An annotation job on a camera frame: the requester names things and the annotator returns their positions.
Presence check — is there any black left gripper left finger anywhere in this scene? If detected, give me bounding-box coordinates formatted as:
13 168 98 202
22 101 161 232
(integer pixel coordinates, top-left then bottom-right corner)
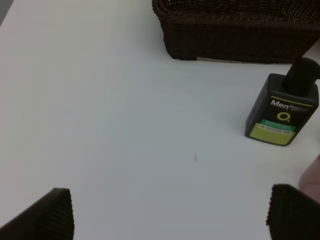
0 188 75 240

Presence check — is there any translucent purple plastic cup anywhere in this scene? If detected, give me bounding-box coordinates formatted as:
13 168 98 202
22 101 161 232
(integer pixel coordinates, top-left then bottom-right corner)
299 155 320 203

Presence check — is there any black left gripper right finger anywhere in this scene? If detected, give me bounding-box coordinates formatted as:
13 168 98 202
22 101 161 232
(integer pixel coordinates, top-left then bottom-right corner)
266 184 320 240

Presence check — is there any dark brown wicker basket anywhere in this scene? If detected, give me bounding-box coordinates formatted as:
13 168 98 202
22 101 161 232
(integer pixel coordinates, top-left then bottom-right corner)
151 0 320 64

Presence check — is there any dark green pump bottle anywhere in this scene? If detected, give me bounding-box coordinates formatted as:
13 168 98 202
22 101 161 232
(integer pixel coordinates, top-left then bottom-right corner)
245 57 320 146

